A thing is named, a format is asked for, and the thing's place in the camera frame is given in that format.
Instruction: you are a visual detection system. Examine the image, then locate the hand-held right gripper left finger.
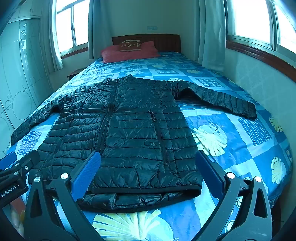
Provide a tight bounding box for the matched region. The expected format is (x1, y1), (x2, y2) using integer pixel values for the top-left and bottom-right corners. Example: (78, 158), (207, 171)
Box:
(23, 151), (104, 241)

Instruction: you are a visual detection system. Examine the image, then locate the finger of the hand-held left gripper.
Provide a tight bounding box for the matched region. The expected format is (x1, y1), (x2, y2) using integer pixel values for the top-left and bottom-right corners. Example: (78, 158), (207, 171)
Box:
(0, 152), (17, 171)
(0, 150), (40, 180)

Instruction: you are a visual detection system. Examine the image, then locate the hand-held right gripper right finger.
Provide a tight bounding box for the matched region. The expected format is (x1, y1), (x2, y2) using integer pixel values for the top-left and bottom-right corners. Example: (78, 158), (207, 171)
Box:
(195, 150), (273, 241)

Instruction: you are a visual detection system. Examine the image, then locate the black quilted puffer jacket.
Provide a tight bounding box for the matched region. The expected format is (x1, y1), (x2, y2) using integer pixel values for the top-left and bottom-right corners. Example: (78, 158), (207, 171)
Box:
(10, 75), (258, 212)

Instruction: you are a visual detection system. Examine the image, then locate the blue leaf-patterned bed sheet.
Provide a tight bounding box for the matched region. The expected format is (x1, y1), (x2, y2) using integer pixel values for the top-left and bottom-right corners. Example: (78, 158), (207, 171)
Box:
(9, 51), (293, 241)

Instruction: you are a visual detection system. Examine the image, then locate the white wardrobe with circle pattern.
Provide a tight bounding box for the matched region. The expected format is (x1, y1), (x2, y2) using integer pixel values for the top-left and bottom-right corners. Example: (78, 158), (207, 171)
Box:
(0, 0), (58, 158)

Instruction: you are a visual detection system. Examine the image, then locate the dark wooden nightstand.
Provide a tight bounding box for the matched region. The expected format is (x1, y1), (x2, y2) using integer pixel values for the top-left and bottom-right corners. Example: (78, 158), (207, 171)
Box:
(67, 68), (82, 80)

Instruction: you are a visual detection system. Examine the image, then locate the red pillow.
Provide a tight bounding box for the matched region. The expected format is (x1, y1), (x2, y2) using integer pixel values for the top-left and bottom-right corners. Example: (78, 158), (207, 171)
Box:
(101, 41), (160, 63)

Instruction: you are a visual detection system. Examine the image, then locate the pale curtain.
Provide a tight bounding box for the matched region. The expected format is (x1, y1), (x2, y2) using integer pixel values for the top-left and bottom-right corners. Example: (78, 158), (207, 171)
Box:
(198, 0), (228, 70)
(40, 0), (63, 71)
(88, 0), (114, 61)

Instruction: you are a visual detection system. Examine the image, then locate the small brown printed cushion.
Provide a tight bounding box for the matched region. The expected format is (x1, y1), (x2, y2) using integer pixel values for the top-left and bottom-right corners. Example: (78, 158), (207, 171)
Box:
(117, 39), (142, 52)

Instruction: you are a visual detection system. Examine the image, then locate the dark wooden headboard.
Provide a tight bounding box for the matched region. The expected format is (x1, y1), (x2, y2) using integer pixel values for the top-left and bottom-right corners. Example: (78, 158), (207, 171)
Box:
(112, 34), (181, 52)

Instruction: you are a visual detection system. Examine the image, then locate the wide window with wooden sill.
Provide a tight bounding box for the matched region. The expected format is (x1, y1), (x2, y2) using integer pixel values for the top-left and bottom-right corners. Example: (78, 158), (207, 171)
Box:
(225, 0), (296, 81)

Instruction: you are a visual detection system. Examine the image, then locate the window with white frame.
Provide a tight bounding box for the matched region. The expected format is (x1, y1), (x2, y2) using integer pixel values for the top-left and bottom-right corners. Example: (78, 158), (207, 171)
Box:
(52, 0), (89, 56)

